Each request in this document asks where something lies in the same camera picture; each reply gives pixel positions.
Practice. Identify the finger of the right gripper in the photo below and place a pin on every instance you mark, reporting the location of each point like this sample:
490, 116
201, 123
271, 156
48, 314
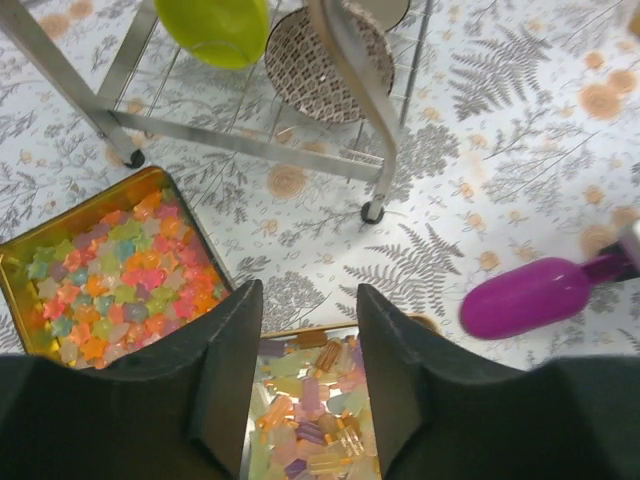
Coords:
627, 252

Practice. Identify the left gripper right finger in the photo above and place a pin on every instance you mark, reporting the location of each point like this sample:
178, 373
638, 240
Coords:
442, 412

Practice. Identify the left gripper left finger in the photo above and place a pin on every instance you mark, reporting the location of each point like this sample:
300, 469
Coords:
176, 409

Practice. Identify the magenta plastic scoop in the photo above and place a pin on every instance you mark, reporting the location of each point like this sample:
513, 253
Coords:
540, 293

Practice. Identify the tin of star candies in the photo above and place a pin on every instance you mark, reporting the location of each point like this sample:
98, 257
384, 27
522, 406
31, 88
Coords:
112, 275

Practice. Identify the steel dish rack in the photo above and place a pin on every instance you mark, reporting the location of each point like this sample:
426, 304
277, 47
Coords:
104, 108

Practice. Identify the tin of popsicle candies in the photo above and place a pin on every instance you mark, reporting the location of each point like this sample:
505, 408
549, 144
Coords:
310, 415

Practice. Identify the floral table mat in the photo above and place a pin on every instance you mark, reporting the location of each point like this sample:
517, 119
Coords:
521, 141

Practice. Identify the teal rimmed bowl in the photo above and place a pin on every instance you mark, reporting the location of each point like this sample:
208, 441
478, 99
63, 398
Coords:
386, 9

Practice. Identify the brown patterned bowl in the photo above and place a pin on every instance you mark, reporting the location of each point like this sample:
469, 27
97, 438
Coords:
303, 74

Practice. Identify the lime green bowl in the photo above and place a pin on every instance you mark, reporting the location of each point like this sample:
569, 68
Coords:
226, 34

